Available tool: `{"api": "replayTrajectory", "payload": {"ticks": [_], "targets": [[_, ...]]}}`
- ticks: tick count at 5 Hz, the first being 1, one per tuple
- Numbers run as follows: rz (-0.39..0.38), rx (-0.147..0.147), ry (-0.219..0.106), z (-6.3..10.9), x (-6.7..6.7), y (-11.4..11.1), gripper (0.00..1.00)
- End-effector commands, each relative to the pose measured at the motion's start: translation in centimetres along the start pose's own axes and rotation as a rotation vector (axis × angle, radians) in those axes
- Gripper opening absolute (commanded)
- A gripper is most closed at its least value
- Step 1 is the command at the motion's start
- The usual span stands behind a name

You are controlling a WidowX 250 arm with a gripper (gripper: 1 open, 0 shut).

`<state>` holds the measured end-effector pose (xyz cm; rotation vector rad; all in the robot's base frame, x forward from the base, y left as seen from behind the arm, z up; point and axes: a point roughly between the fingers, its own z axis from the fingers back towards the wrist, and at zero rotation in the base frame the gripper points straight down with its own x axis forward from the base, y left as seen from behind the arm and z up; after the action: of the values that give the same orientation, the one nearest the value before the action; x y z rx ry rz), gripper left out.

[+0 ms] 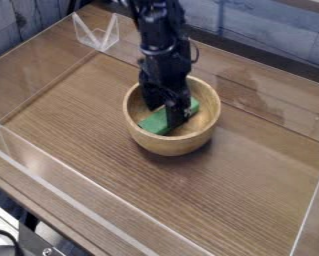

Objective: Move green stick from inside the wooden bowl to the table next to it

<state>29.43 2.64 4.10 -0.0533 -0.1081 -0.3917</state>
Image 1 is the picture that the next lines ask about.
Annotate black cable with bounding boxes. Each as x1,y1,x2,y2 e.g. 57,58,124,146
0,227,30,256

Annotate round wooden bowl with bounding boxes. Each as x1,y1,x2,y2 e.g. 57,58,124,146
123,76,221,156

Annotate clear acrylic front barrier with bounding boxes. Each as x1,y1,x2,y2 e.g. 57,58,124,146
0,124,215,256

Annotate black metal mount with bolt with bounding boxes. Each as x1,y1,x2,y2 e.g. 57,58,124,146
17,222,66,256

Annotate green rectangular block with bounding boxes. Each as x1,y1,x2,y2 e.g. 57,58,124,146
137,97,200,136

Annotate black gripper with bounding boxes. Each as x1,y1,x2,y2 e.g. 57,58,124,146
139,39,192,128

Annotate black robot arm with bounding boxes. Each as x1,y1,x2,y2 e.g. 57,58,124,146
127,0,192,128

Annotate clear acrylic corner bracket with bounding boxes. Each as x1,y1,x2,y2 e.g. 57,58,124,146
72,13,119,52

